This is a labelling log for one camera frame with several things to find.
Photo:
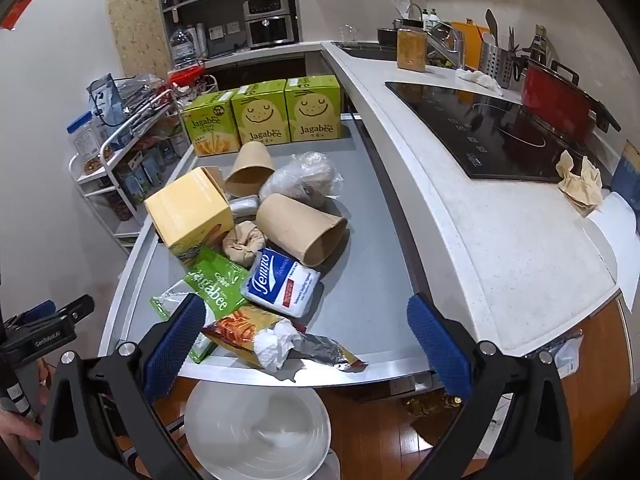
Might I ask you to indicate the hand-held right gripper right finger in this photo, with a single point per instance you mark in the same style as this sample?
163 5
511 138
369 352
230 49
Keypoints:
440 350

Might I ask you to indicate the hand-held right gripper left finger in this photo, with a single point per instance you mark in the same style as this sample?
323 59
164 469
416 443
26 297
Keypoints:
175 342

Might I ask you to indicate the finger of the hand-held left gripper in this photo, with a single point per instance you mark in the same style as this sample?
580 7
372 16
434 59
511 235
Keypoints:
75 308
37 310

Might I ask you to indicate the white green snack packet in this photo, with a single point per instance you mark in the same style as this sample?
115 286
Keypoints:
170 300

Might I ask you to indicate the orange foil snack wrapper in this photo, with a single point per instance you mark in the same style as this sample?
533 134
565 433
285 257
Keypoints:
240 327

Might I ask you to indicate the white tissue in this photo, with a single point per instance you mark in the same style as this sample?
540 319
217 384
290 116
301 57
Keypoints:
277 345

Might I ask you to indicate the white plate with food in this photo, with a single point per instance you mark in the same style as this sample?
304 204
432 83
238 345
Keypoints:
255 430

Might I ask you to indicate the white blue tissue packet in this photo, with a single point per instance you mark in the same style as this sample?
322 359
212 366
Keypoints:
280 282

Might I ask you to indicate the yellow cardboard box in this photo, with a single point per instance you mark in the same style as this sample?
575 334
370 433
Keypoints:
192 210

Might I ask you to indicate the brown paper cup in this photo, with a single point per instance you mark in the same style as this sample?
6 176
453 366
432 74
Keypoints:
300 230
250 167

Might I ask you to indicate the person's left hand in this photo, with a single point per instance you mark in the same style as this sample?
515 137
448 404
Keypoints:
17 427

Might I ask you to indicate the small grey cup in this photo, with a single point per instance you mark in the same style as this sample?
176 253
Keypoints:
245 206

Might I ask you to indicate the clear jar blue lid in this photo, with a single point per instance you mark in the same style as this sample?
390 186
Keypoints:
86 145

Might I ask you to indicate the blue white zip bag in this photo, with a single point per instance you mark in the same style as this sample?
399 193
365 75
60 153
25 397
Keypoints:
106 100

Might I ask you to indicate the clear crumpled plastic bag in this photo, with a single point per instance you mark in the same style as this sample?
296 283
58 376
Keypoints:
305 175

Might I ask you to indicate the crumpled beige paper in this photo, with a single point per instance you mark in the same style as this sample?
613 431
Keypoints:
580 180

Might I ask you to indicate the green snack box fries picture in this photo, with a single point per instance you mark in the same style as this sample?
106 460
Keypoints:
210 122

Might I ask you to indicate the black induction cooktop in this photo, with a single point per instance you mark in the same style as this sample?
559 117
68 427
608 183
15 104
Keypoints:
480 130

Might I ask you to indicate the green snack box smiling face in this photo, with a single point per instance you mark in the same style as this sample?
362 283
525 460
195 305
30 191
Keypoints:
260 115
314 107

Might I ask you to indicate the blue flat item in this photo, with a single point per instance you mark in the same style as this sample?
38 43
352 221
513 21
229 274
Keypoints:
627 175

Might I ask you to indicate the red plastic item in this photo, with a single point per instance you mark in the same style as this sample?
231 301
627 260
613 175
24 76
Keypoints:
186 76

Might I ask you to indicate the white crumpled cloth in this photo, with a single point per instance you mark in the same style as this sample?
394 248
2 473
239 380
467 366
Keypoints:
479 80

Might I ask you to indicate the red cooking pot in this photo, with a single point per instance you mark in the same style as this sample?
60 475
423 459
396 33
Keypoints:
560 97

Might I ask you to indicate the large clear water bottle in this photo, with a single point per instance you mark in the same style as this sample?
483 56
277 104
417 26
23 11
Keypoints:
183 47

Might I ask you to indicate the perforated steel utensil holder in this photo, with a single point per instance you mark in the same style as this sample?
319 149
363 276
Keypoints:
496 65

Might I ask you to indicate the brown cork box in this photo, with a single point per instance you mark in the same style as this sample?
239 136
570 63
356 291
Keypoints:
411 50

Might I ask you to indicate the orange cutting board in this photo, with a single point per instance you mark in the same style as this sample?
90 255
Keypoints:
467 40

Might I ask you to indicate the grey spatula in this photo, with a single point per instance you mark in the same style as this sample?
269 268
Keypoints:
491 22

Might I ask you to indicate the silver black countertop oven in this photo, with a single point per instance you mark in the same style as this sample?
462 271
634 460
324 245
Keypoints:
270 22

